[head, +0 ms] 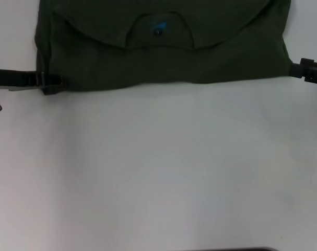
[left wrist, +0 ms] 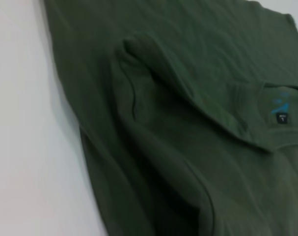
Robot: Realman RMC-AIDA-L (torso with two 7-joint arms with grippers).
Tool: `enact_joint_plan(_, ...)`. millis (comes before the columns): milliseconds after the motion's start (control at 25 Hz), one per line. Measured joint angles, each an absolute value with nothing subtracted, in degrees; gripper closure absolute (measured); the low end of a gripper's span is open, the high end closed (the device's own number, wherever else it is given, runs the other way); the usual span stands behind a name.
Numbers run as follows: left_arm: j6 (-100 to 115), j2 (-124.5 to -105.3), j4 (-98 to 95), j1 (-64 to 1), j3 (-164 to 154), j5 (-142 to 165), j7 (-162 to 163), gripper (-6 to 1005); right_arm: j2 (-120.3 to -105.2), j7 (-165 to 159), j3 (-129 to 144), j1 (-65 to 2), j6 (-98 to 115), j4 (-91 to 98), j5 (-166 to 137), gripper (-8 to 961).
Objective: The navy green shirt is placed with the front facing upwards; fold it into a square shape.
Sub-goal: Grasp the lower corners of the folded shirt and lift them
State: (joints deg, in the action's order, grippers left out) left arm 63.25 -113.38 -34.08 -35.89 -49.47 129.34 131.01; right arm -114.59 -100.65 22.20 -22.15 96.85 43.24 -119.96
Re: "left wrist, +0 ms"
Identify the dark green FREE t-shirt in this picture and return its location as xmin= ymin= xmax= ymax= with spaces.
xmin=42 ymin=0 xmax=298 ymax=236

